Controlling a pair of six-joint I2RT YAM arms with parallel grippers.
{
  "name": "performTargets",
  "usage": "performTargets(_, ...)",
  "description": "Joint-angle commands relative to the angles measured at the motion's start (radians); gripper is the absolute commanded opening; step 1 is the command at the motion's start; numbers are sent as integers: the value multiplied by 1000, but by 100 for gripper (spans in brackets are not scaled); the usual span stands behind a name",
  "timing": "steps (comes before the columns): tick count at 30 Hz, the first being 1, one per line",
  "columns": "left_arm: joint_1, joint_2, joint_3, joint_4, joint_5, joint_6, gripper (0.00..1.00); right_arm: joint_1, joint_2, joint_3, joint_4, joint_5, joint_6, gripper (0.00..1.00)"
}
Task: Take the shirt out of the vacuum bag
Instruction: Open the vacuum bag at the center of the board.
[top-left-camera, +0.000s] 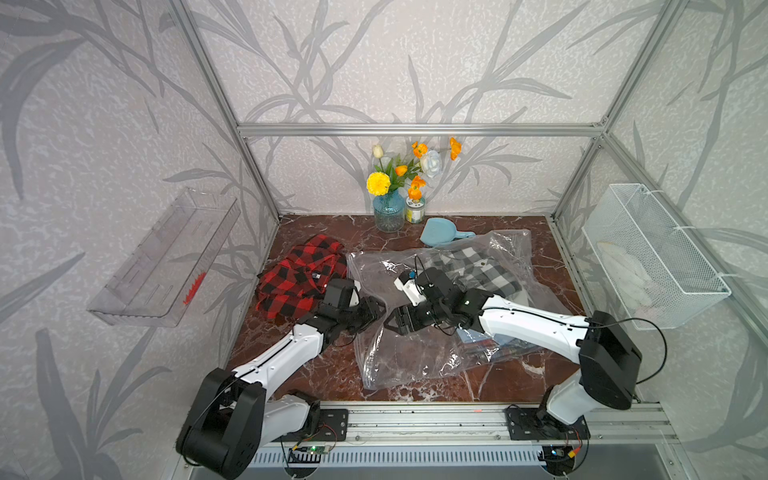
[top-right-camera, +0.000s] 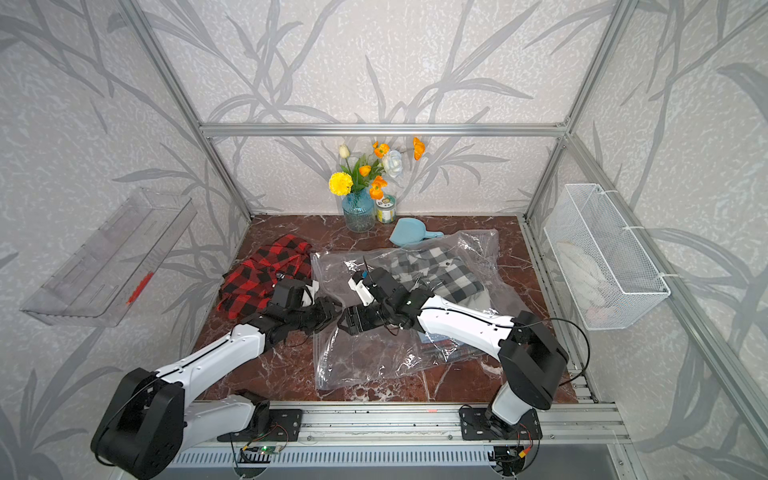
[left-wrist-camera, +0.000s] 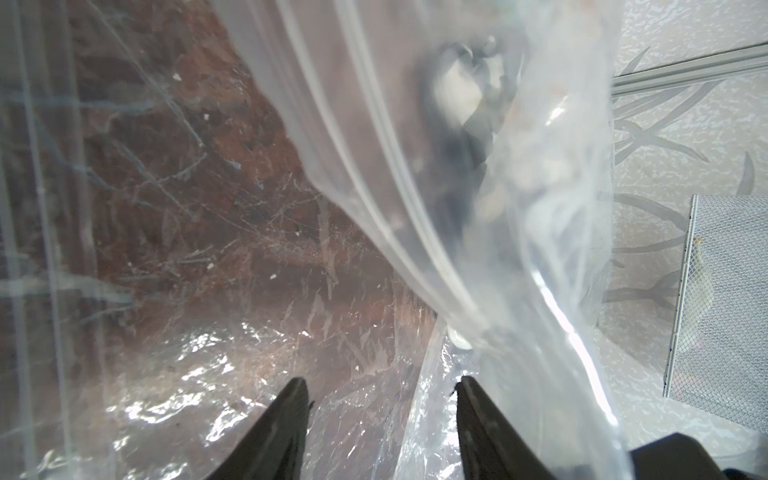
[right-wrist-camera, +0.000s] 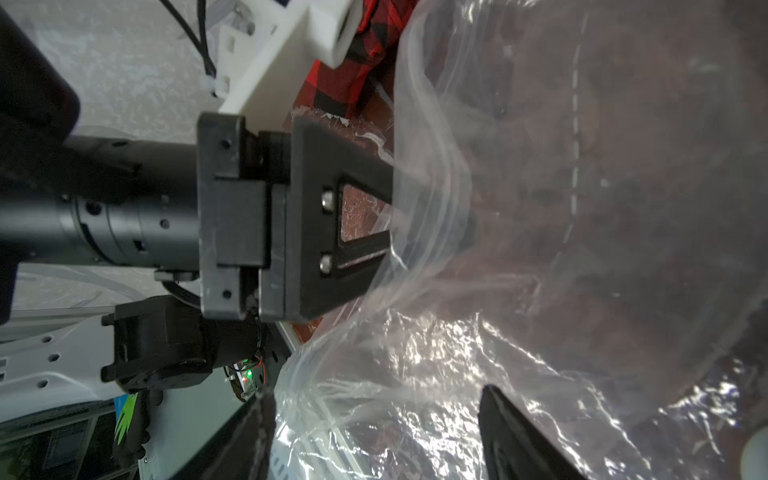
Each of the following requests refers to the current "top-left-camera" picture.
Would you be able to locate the grey white plaid shirt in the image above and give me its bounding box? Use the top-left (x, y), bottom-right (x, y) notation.
top-left (425, 247), bottom-right (523, 300)

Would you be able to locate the clear plastic vacuum bag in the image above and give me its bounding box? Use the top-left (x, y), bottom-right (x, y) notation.
top-left (347, 230), bottom-right (567, 390)

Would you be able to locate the red black plaid shirt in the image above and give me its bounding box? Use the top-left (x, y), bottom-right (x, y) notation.
top-left (256, 234), bottom-right (347, 319)

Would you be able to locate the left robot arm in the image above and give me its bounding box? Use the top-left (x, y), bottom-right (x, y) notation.
top-left (175, 296), bottom-right (385, 479)

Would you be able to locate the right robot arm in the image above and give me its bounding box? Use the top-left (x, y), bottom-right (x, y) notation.
top-left (385, 289), bottom-right (642, 425)

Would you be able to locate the tartan plaid folded garment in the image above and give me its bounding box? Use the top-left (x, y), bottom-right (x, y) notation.
top-left (458, 330), bottom-right (537, 365)

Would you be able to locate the light blue plastic scoop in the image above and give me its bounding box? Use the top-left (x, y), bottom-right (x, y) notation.
top-left (420, 218), bottom-right (476, 247)

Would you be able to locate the small white lidded jar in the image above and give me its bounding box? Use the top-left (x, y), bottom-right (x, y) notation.
top-left (405, 197), bottom-right (425, 224)

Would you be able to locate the blue glass flower vase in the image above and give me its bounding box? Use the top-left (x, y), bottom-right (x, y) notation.
top-left (373, 191), bottom-right (405, 233)

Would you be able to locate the artificial flower bouquet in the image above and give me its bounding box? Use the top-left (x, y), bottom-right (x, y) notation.
top-left (366, 142), bottom-right (442, 201)

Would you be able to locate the white cloth in basket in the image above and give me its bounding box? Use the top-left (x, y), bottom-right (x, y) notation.
top-left (597, 241), bottom-right (660, 320)

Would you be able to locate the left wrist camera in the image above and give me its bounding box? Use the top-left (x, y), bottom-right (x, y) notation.
top-left (321, 278), bottom-right (359, 311)

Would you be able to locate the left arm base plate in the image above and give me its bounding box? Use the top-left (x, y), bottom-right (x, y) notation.
top-left (299, 408), bottom-right (349, 442)

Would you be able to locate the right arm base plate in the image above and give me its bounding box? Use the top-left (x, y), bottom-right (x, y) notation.
top-left (504, 405), bottom-right (591, 442)

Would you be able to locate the aluminium frame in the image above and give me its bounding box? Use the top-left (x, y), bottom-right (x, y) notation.
top-left (184, 1), bottom-right (767, 479)

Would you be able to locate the white wire wall basket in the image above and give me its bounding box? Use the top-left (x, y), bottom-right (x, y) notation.
top-left (582, 183), bottom-right (732, 330)

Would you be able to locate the clear acrylic wall shelf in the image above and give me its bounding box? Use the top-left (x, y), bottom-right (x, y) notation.
top-left (86, 188), bottom-right (241, 328)

